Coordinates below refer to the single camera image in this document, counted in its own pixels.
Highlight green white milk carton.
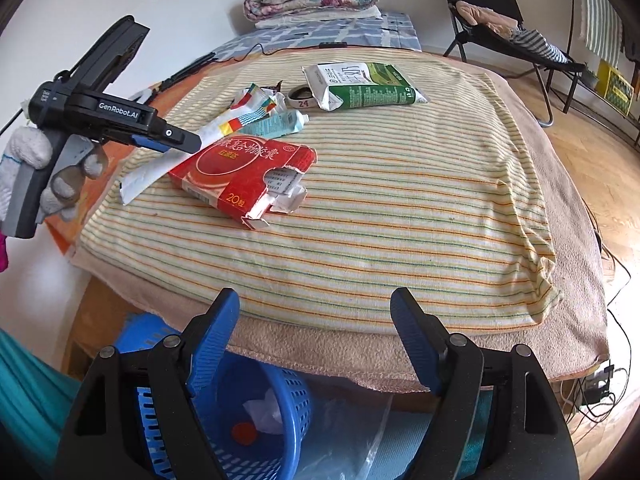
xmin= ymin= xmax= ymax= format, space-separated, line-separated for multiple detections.
xmin=301 ymin=61 xmax=430 ymax=112

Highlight orange bottle cap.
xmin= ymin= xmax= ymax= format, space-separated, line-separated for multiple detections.
xmin=231 ymin=422 xmax=257 ymax=446

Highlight light blue packet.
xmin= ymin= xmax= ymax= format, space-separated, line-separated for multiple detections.
xmin=245 ymin=110 xmax=311 ymax=140

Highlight blue plastic basket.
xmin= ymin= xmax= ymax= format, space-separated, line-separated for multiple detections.
xmin=112 ymin=312 xmax=316 ymax=480

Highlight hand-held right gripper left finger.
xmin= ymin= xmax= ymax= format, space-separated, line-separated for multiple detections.
xmin=52 ymin=287 xmax=241 ymax=480

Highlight black floor cables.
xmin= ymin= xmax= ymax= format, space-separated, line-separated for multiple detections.
xmin=560 ymin=200 xmax=636 ymax=436

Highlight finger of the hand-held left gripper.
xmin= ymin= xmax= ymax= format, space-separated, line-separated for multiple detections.
xmin=131 ymin=124 xmax=204 ymax=155
xmin=67 ymin=16 xmax=151 ymax=93

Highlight black cable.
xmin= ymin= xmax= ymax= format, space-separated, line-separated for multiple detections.
xmin=210 ymin=42 xmax=321 ymax=63

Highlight teal cloth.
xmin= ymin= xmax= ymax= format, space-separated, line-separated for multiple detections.
xmin=462 ymin=392 xmax=498 ymax=478
xmin=0 ymin=327 xmax=83 ymax=480

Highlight dark snack wrapper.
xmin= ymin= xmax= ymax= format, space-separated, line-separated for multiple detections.
xmin=266 ymin=80 xmax=290 ymax=107

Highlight blue patterned bedsheet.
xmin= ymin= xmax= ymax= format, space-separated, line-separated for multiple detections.
xmin=207 ymin=10 xmax=423 ymax=63

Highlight white crumpled paper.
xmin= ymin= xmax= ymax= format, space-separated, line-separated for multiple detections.
xmin=244 ymin=390 xmax=286 ymax=433

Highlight striped garment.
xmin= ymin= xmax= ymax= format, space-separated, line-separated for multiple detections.
xmin=507 ymin=29 xmax=571 ymax=65

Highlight beige blanket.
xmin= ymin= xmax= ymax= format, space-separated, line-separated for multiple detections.
xmin=70 ymin=42 xmax=613 ymax=393

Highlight person's left hand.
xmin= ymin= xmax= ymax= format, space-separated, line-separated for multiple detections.
xmin=0 ymin=126 xmax=109 ymax=222

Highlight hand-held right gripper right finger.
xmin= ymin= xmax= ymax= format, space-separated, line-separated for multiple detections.
xmin=390 ymin=286 xmax=581 ymax=480

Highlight black hair tie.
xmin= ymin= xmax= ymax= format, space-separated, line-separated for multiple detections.
xmin=287 ymin=85 xmax=317 ymax=109

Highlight colourful striped white packet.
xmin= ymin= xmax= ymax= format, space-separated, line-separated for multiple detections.
xmin=118 ymin=82 xmax=288 ymax=206

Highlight green striped towel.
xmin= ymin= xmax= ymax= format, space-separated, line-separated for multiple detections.
xmin=580 ymin=0 xmax=626 ymax=63

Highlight black drying rack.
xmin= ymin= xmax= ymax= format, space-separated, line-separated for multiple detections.
xmin=565 ymin=0 xmax=640 ymax=148

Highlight black rod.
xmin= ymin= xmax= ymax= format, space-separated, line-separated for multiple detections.
xmin=160 ymin=52 xmax=218 ymax=88

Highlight red medicine box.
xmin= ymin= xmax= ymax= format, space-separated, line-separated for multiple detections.
xmin=167 ymin=135 xmax=318 ymax=231

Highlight black power strip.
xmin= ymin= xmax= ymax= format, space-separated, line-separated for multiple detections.
xmin=585 ymin=367 xmax=617 ymax=403

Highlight clear plastic bag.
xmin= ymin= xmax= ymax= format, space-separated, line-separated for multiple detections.
xmin=300 ymin=390 xmax=396 ymax=480

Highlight yellow crate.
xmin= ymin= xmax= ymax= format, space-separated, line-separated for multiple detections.
xmin=595 ymin=60 xmax=636 ymax=116

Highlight wooden bed frame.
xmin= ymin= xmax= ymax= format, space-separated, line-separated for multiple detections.
xmin=62 ymin=275 xmax=168 ymax=381

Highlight beige clothes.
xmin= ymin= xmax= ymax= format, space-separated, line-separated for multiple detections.
xmin=455 ymin=0 xmax=521 ymax=38

